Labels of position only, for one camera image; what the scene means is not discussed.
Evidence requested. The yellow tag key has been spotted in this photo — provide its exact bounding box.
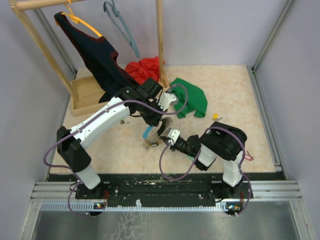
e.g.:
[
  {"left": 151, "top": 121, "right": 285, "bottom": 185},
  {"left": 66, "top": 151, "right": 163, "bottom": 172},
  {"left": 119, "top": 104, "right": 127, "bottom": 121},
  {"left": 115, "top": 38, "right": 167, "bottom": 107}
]
[{"left": 212, "top": 113, "right": 220, "bottom": 121}]

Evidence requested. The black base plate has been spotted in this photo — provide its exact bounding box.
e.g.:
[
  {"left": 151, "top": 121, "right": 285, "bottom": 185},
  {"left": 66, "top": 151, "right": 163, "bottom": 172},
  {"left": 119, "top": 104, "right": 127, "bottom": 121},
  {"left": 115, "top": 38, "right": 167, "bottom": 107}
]
[{"left": 44, "top": 172, "right": 291, "bottom": 208}]

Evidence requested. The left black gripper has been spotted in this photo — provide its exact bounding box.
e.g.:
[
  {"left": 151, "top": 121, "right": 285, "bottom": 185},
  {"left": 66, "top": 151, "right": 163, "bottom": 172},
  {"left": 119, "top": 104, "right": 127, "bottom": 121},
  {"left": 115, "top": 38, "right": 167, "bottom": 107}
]
[{"left": 141, "top": 98, "right": 169, "bottom": 127}]

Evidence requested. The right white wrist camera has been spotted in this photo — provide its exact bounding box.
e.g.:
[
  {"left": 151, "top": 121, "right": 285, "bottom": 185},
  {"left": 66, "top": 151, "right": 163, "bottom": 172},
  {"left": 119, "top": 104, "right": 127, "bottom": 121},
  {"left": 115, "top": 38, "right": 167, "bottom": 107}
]
[{"left": 166, "top": 128, "right": 181, "bottom": 146}]

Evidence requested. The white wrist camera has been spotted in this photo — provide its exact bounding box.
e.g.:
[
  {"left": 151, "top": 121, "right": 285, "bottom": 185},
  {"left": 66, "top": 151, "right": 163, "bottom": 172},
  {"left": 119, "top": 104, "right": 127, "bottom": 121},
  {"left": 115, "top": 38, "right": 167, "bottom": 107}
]
[
  {"left": 166, "top": 128, "right": 181, "bottom": 146},
  {"left": 158, "top": 92, "right": 178, "bottom": 111}
]

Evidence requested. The red tag key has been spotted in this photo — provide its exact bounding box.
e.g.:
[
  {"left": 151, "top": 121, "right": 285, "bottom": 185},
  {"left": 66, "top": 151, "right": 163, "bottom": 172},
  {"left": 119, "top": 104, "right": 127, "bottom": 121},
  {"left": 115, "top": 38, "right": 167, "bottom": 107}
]
[{"left": 244, "top": 150, "right": 254, "bottom": 162}]

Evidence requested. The wooden clothes rack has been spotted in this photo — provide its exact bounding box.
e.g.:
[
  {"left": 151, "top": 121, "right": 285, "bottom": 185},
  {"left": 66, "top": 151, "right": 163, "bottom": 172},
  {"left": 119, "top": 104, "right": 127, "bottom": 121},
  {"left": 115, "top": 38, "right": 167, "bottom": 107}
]
[{"left": 8, "top": 0, "right": 172, "bottom": 117}]

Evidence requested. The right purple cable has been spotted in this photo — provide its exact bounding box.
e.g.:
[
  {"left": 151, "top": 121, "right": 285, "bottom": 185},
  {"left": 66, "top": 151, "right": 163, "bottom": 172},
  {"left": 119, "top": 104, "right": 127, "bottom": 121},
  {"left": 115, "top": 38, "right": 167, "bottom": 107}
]
[{"left": 159, "top": 126, "right": 254, "bottom": 217}]

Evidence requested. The large keyring with blue handle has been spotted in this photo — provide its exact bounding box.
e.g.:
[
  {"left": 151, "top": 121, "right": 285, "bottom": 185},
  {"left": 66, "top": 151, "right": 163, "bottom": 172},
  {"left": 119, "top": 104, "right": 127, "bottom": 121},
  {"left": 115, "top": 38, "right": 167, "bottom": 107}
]
[{"left": 142, "top": 116, "right": 174, "bottom": 148}]

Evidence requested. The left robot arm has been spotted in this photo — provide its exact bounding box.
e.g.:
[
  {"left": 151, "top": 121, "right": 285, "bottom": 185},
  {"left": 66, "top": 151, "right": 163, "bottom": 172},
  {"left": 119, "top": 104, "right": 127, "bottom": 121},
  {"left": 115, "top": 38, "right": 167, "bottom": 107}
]
[{"left": 57, "top": 78, "right": 163, "bottom": 199}]

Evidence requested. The dark navy garment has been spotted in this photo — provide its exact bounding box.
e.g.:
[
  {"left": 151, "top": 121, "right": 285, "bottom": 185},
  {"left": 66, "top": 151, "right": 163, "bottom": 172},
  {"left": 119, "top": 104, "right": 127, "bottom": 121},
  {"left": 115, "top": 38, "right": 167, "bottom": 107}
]
[{"left": 54, "top": 12, "right": 139, "bottom": 103}]

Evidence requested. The green cloth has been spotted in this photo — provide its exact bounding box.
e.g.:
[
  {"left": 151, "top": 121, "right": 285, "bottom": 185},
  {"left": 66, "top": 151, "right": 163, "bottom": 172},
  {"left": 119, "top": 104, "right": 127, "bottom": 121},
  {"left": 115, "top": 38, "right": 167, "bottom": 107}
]
[{"left": 170, "top": 77, "right": 208, "bottom": 119}]

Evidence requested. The grey blue hanger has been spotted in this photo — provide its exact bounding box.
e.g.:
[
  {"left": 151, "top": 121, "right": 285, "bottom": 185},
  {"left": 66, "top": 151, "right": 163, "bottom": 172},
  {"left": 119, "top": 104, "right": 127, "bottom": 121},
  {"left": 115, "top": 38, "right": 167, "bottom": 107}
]
[{"left": 103, "top": 0, "right": 140, "bottom": 58}]

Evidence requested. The grey cable duct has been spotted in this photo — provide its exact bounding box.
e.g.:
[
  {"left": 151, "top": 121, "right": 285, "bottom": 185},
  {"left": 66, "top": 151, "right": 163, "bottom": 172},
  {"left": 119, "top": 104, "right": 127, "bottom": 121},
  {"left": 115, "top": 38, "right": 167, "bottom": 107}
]
[{"left": 39, "top": 201, "right": 241, "bottom": 213}]

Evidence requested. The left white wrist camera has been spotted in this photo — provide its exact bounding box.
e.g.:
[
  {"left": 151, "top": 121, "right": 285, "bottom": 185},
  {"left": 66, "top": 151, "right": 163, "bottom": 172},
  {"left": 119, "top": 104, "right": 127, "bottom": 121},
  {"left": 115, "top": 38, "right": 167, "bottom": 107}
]
[{"left": 158, "top": 92, "right": 178, "bottom": 111}]

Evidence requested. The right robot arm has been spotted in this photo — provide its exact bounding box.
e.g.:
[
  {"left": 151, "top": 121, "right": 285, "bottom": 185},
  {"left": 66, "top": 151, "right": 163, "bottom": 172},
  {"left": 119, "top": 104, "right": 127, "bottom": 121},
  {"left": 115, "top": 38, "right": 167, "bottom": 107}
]
[{"left": 167, "top": 121, "right": 248, "bottom": 198}]

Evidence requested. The yellow hanger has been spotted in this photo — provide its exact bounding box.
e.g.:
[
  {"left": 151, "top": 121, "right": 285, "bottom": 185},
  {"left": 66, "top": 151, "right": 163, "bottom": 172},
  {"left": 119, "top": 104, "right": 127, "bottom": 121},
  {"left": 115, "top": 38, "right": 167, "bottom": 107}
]
[{"left": 61, "top": 0, "right": 103, "bottom": 38}]

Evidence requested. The green tag key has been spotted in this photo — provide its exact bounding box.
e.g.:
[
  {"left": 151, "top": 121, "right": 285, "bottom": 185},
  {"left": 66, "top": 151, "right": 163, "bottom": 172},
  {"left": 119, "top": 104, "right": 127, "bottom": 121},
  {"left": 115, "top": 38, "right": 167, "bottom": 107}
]
[
  {"left": 120, "top": 120, "right": 130, "bottom": 125},
  {"left": 187, "top": 155, "right": 194, "bottom": 161}
]

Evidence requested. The red cloth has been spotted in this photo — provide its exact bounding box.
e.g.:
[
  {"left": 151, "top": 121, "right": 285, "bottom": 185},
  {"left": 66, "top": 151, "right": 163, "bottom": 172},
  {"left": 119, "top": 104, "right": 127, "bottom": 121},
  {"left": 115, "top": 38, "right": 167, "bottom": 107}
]
[{"left": 124, "top": 56, "right": 160, "bottom": 85}]

